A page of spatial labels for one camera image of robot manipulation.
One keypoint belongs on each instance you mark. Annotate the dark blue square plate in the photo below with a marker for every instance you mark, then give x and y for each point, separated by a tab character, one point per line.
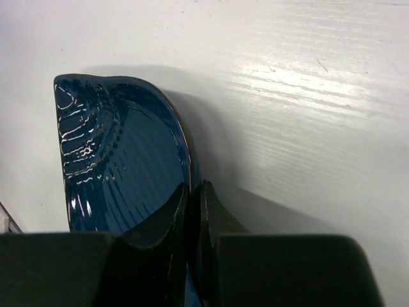
129	169

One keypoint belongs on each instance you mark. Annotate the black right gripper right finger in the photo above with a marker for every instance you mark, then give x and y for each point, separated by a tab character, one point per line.
239	268

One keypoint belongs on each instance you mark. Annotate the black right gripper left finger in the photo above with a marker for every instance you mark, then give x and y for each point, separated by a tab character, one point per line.
96	256

